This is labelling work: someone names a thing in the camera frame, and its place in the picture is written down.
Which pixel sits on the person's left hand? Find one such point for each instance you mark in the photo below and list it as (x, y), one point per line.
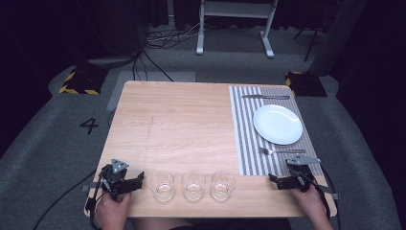
(112, 211)

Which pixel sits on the person's right hand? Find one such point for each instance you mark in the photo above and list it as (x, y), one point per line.
(309, 204)

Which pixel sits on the silver fork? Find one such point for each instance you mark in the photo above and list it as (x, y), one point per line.
(281, 151)

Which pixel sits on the grey table edge bracket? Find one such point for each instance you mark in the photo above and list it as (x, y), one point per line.
(86, 188)
(333, 195)

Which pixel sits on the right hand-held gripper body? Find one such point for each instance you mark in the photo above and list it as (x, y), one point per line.
(301, 172)

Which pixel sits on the black base plate yellow stripes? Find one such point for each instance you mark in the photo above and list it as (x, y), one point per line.
(83, 81)
(305, 83)

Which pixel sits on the person's legs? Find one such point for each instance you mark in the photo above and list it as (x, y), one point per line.
(210, 224)

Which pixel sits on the black tripod stand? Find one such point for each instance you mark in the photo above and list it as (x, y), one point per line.
(311, 41)

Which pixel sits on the grey curtain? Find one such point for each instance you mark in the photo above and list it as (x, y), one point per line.
(338, 35)

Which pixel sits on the silver table knife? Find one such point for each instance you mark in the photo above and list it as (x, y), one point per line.
(265, 96)

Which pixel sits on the white round plate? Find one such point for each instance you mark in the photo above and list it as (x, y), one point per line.
(277, 124)

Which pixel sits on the clear drinking glass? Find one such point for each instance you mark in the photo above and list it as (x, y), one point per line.
(162, 188)
(193, 188)
(222, 187)

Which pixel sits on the grey floor mat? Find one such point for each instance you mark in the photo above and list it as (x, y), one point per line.
(127, 86)

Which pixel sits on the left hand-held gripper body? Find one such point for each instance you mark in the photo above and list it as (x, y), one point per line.
(115, 175)

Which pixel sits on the white metal desk frame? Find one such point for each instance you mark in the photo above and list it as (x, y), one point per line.
(236, 9)

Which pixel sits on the striped grey placemat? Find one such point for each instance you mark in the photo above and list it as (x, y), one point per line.
(245, 140)

